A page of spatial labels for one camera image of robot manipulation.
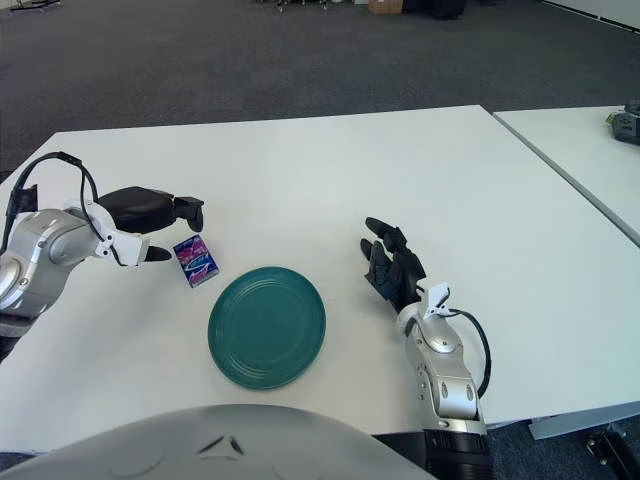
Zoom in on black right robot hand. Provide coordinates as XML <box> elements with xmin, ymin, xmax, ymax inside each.
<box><xmin>359</xmin><ymin>216</ymin><xmax>427</xmax><ymax>314</ymax></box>

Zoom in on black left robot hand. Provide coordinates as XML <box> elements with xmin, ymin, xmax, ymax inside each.
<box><xmin>97</xmin><ymin>185</ymin><xmax>206</xmax><ymax>266</ymax></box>

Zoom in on blue purple gum pack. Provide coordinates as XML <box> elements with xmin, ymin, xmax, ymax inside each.
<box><xmin>172</xmin><ymin>233</ymin><xmax>224</xmax><ymax>290</ymax></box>

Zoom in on green round plate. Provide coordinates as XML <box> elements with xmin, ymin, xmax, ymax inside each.
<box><xmin>207</xmin><ymin>265</ymin><xmax>327</xmax><ymax>390</ymax></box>

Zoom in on grey table foot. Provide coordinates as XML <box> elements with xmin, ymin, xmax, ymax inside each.
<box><xmin>529</xmin><ymin>414</ymin><xmax>640</xmax><ymax>441</ymax></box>

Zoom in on silver robot torso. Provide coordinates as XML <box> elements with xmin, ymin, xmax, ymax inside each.
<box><xmin>0</xmin><ymin>403</ymin><xmax>431</xmax><ymax>480</ymax></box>

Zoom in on wheeled metal cart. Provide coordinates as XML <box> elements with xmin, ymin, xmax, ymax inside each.
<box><xmin>272</xmin><ymin>0</ymin><xmax>351</xmax><ymax>11</ymax></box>

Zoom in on black storage case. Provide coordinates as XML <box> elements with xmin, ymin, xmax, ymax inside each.
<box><xmin>402</xmin><ymin>0</ymin><xmax>469</xmax><ymax>21</ymax></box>

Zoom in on dark grey controller device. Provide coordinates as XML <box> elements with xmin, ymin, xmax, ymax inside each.
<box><xmin>606</xmin><ymin>99</ymin><xmax>640</xmax><ymax>146</ymax></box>

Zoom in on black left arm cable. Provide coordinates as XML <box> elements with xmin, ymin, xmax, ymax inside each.
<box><xmin>0</xmin><ymin>151</ymin><xmax>126</xmax><ymax>269</ymax></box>

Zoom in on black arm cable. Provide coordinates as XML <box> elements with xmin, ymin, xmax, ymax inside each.
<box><xmin>444</xmin><ymin>308</ymin><xmax>494</xmax><ymax>399</ymax></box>
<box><xmin>0</xmin><ymin>151</ymin><xmax>126</xmax><ymax>269</ymax></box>

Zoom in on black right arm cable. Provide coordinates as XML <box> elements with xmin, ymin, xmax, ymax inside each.
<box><xmin>444</xmin><ymin>308</ymin><xmax>494</xmax><ymax>399</ymax></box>

